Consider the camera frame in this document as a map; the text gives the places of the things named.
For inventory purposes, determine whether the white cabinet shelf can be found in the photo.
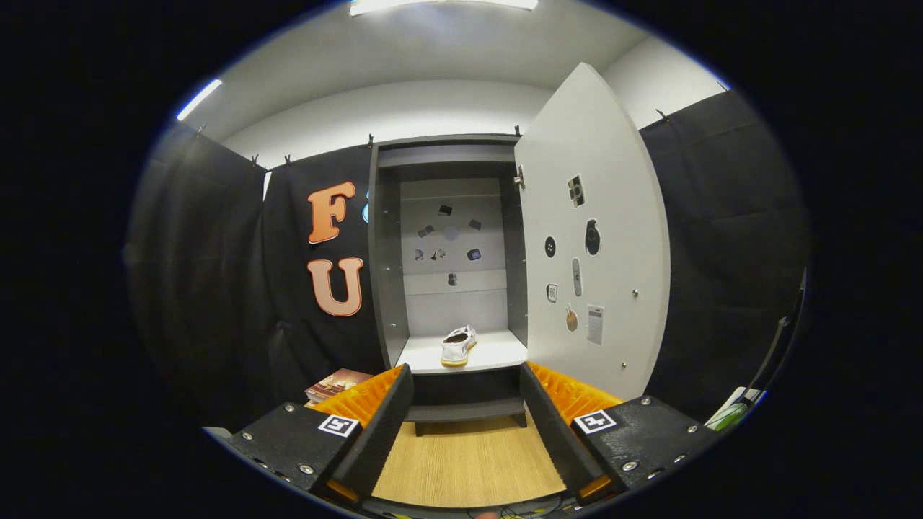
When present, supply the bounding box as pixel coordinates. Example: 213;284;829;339
395;329;529;376

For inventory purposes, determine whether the wide ceiling light panel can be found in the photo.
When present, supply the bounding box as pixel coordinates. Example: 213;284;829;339
350;0;539;17

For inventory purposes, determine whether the black backdrop cloth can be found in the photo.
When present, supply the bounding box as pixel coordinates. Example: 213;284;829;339
126;86;812;433

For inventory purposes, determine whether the narrow ceiling light strip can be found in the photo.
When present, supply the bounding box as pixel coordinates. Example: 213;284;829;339
177;78;223;122

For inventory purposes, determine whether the white and green item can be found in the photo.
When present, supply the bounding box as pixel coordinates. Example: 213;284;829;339
705;387;765;432

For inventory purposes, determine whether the brown cover book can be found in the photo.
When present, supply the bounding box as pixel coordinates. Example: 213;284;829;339
304;368;374;404

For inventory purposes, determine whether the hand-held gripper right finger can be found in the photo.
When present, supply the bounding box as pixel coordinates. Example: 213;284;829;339
519;360;720;504

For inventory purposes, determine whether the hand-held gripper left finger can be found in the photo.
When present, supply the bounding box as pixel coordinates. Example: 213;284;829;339
227;363;415;505

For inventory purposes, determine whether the white shoe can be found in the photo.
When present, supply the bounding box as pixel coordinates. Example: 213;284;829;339
441;324;478;368

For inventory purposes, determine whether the beige shoe cabinet door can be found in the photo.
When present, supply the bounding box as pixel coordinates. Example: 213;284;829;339
513;62;671;402

